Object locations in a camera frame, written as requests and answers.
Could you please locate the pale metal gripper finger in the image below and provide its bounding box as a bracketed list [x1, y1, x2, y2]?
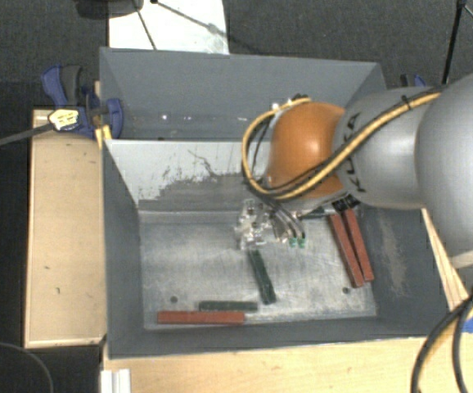
[241, 199, 264, 223]
[235, 220, 268, 251]

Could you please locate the grey metal bin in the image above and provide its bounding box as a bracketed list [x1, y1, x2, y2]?
[98, 46, 453, 359]

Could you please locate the red-brown flat block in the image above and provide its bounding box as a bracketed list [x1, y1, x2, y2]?
[156, 309, 247, 326]
[327, 213, 365, 290]
[341, 208, 376, 283]

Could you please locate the pale wood flat board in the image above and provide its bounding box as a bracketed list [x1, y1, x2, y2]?
[23, 108, 109, 350]

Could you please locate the black cylinder on white bracket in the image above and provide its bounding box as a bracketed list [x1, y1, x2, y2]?
[331, 196, 361, 215]

